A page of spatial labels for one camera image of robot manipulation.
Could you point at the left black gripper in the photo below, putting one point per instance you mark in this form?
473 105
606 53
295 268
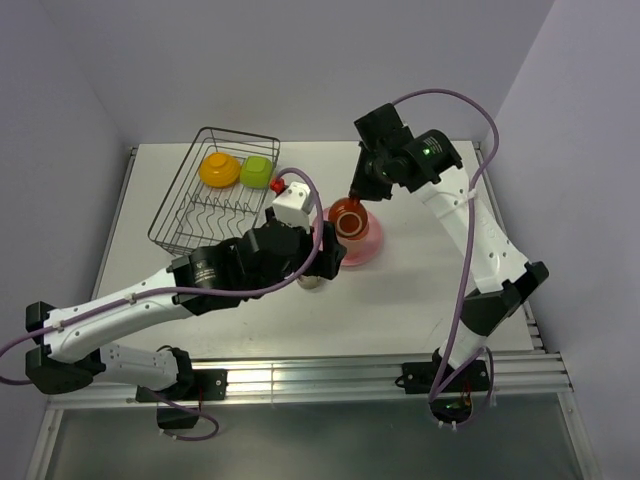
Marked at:
327 259

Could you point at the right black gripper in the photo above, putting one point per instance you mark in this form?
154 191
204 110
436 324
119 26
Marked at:
360 187

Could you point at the dark brown ceramic mug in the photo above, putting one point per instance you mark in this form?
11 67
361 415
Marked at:
345 207

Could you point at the small grey speckled bowl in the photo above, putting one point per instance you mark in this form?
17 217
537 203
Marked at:
310 282

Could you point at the white square bowl green outside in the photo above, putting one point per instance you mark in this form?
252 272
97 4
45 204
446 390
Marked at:
256 172

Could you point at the yellow ribbed bowl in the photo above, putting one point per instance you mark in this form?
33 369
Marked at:
219 170

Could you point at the pink plastic cup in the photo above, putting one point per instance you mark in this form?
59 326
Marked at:
357 239

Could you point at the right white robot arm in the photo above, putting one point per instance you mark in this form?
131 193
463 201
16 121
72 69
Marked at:
497 278

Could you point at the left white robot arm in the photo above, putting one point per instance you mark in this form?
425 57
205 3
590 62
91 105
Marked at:
77 346

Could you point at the pink round plate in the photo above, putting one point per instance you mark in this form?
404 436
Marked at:
372 247

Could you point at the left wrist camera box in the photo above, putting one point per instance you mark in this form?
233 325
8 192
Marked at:
292 203

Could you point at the black wire dish rack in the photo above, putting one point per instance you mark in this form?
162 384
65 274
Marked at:
193 214

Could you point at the aluminium frame rail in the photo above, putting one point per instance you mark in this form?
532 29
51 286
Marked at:
368 378

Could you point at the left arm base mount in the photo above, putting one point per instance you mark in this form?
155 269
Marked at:
206 385

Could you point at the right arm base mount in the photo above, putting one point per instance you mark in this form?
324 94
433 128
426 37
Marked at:
418 377

